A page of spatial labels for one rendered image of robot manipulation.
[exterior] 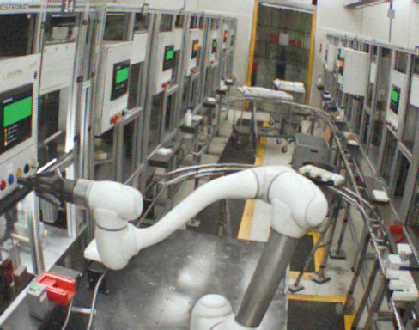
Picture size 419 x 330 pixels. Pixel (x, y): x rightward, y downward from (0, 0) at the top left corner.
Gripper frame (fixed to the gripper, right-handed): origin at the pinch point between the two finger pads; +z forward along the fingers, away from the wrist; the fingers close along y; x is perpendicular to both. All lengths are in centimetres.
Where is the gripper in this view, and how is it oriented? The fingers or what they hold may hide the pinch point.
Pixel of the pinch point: (26, 181)
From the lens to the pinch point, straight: 153.7
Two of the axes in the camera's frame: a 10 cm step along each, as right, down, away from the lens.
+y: 1.0, -9.5, -3.1
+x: -1.5, 2.9, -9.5
